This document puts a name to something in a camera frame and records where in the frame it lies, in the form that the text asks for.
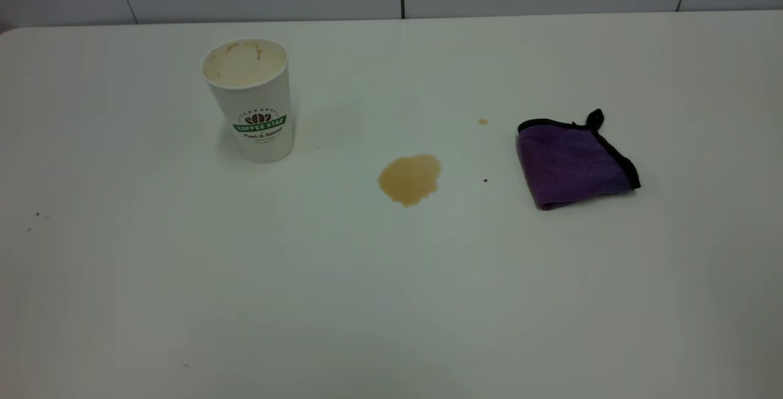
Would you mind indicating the white paper coffee cup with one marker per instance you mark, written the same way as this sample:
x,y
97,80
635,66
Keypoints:
x,y
260,105

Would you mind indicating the purple cloth with black trim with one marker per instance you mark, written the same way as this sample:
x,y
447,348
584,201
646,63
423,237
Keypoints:
x,y
569,163

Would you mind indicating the brown coffee spill puddle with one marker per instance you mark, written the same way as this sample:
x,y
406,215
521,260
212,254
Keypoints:
x,y
408,180

